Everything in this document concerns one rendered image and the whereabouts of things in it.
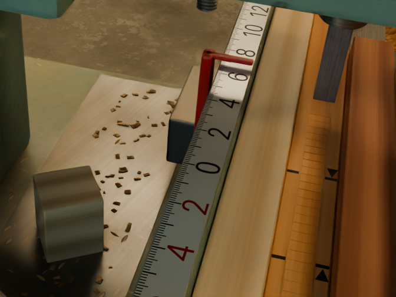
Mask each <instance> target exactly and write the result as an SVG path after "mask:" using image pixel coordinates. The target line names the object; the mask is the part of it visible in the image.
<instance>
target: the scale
mask: <svg viewBox="0 0 396 297"><path fill-rule="evenodd" d="M270 8H271V6H267V5H261V4H255V3H251V2H244V3H243V6H242V9H241V12H240V14H239V17H238V19H237V22H236V25H235V28H234V30H233V33H232V36H231V38H230V41H229V43H228V46H227V48H226V52H225V54H227V55H234V56H238V57H243V58H250V59H253V65H254V63H255V59H256V55H257V53H258V49H259V46H260V42H261V39H262V35H263V32H264V29H265V25H266V22H267V19H268V16H269V12H270ZM253 65H252V66H250V65H244V64H238V63H234V62H229V61H222V62H221V65H220V67H219V70H218V72H217V75H216V78H215V80H214V83H213V86H212V89H211V91H210V94H209V97H208V99H207V101H206V105H205V107H204V110H203V112H202V115H201V118H200V120H199V123H198V125H197V129H196V131H195V134H194V136H193V139H192V142H191V144H190V147H189V150H188V152H187V155H186V158H185V160H184V163H183V165H182V168H181V171H180V174H179V176H178V179H177V181H176V184H175V187H174V189H173V192H172V194H171V197H170V200H169V203H168V205H167V208H166V211H165V213H164V216H163V219H162V221H161V224H160V227H159V229H158V232H157V234H156V237H155V240H154V242H153V245H152V247H151V251H150V253H149V256H148V258H147V261H146V264H145V266H144V269H143V272H142V274H141V277H140V280H139V282H138V285H137V287H136V291H135V293H134V296H133V297H184V295H185V292H186V289H187V285H188V282H189V279H190V275H191V272H192V269H193V265H194V261H195V259H196V255H197V252H198V249H199V246H200V242H201V239H202V236H203V232H204V229H205V225H206V222H207V218H208V216H209V212H210V208H211V206H212V202H213V199H214V196H215V192H216V189H217V185H218V182H219V179H220V175H221V172H222V169H223V165H224V163H225V159H226V155H227V152H228V149H229V146H230V142H231V139H232V135H233V132H234V129H235V125H236V122H237V118H238V116H239V112H240V108H241V106H242V102H243V99H244V96H245V92H246V89H247V86H248V82H249V78H250V75H251V72H252V69H253Z"/></svg>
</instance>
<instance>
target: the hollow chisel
mask: <svg viewBox="0 0 396 297"><path fill-rule="evenodd" d="M352 33H353V29H340V28H335V27H333V26H330V25H329V26H328V31H327V34H326V39H325V44H324V48H323V52H322V57H321V61H320V65H319V70H318V75H317V78H316V83H315V88H314V93H313V99H314V100H320V101H326V102H330V103H335V100H336V96H337V93H338V88H339V84H340V81H341V77H342V72H343V69H344V65H345V60H346V58H347V53H348V49H349V45H350V42H351V37H352Z"/></svg>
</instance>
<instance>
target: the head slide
mask: <svg viewBox="0 0 396 297"><path fill-rule="evenodd" d="M74 1H75V0H0V10H1V11H7V12H13V13H17V14H23V15H29V16H33V17H39V18H45V19H54V18H59V17H61V16H62V15H63V14H64V12H65V11H66V10H67V9H68V8H69V7H70V5H71V4H72V3H73V2H74Z"/></svg>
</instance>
